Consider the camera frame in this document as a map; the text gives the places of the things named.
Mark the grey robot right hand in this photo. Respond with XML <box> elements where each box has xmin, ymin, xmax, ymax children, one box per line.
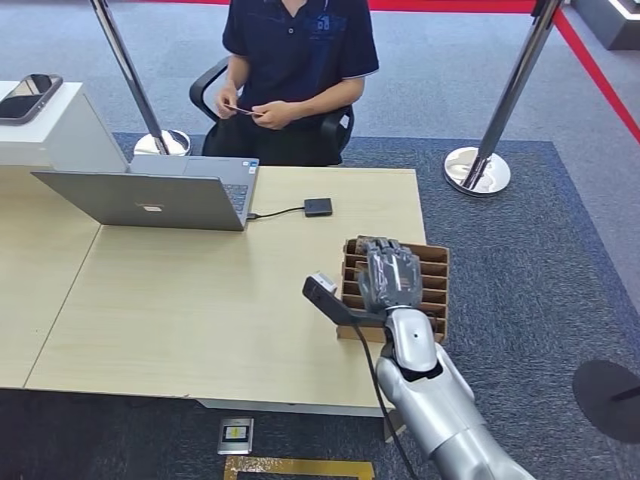
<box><xmin>356</xmin><ymin>236</ymin><xmax>424</xmax><ymax>314</ymax></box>

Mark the person's left hand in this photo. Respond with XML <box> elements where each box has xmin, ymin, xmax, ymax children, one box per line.
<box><xmin>251</xmin><ymin>99</ymin><xmax>297</xmax><ymax>132</ymax></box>

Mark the person's right hand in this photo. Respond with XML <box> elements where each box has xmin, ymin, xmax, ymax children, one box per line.
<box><xmin>214</xmin><ymin>82</ymin><xmax>241</xmax><ymax>121</ymax></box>

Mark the thin dark card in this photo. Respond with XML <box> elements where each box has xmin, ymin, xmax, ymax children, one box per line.
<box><xmin>223</xmin><ymin>103</ymin><xmax>265</xmax><ymax>119</ymax></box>

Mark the brown wooden card holder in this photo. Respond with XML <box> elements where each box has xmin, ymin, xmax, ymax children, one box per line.
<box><xmin>336</xmin><ymin>237</ymin><xmax>451</xmax><ymax>346</ymax></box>

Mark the person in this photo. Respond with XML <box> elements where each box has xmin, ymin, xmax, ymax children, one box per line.
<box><xmin>202</xmin><ymin>0</ymin><xmax>380</xmax><ymax>168</ymax></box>

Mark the black card reader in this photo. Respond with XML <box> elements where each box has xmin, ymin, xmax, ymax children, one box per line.
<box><xmin>303</xmin><ymin>197</ymin><xmax>334</xmax><ymax>219</ymax></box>

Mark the black office chair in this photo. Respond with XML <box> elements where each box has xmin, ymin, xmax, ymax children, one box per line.
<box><xmin>189</xmin><ymin>56</ymin><xmax>356</xmax><ymax>167</ymax></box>

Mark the grey laptop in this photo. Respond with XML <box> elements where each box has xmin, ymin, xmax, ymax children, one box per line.
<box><xmin>30</xmin><ymin>154</ymin><xmax>261</xmax><ymax>233</ymax></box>

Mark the dark blue floor rug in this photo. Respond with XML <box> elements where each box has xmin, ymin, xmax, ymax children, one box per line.
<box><xmin>0</xmin><ymin>132</ymin><xmax>640</xmax><ymax>480</ymax></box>

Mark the white cabinet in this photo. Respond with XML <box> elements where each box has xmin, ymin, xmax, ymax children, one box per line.
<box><xmin>0</xmin><ymin>80</ymin><xmax>132</xmax><ymax>175</ymax></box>

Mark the yellow floor tape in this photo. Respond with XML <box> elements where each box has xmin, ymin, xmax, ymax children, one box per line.
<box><xmin>223</xmin><ymin>455</ymin><xmax>376</xmax><ymax>480</ymax></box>

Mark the silver floor socket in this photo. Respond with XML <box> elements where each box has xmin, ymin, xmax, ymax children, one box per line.
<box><xmin>217</xmin><ymin>415</ymin><xmax>255</xmax><ymax>457</ymax></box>

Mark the black smartphone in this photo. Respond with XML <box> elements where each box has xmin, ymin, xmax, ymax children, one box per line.
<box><xmin>0</xmin><ymin>72</ymin><xmax>64</xmax><ymax>127</ymax></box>

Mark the black round base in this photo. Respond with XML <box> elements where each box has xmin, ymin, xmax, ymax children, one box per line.
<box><xmin>571</xmin><ymin>358</ymin><xmax>640</xmax><ymax>445</ymax></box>

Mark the red barrier belt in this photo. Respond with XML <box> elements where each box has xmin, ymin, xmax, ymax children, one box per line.
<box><xmin>551</xmin><ymin>7</ymin><xmax>640</xmax><ymax>146</ymax></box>

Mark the dark grey display platform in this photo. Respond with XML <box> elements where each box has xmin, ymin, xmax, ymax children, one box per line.
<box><xmin>570</xmin><ymin>0</ymin><xmax>640</xmax><ymax>52</ymax></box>

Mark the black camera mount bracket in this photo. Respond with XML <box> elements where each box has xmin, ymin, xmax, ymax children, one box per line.
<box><xmin>302</xmin><ymin>274</ymin><xmax>389</xmax><ymax>329</ymax></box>

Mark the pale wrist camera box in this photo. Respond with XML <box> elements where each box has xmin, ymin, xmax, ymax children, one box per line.
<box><xmin>309</xmin><ymin>270</ymin><xmax>340</xmax><ymax>297</ymax></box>

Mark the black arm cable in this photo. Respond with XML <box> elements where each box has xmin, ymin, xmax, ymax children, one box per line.
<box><xmin>352</xmin><ymin>324</ymin><xmax>422</xmax><ymax>480</ymax></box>

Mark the chrome stanchion post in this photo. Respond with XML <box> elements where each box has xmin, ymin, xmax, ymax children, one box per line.
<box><xmin>443</xmin><ymin>0</ymin><xmax>564</xmax><ymax>198</ymax></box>
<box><xmin>88</xmin><ymin>0</ymin><xmax>192</xmax><ymax>158</ymax></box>

